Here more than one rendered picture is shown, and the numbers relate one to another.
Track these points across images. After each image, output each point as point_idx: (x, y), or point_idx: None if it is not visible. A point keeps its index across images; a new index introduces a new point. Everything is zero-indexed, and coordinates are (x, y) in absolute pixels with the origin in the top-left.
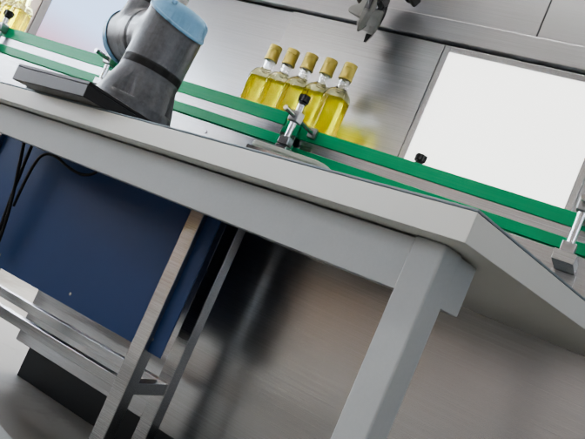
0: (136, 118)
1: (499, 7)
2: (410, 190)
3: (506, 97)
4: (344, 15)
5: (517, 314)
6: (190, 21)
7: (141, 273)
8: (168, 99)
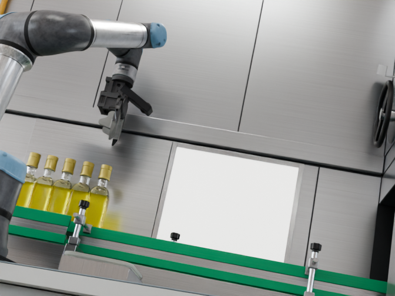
0: (14, 263)
1: (206, 109)
2: (178, 265)
3: (226, 180)
4: (83, 119)
5: None
6: (19, 167)
7: None
8: (7, 234)
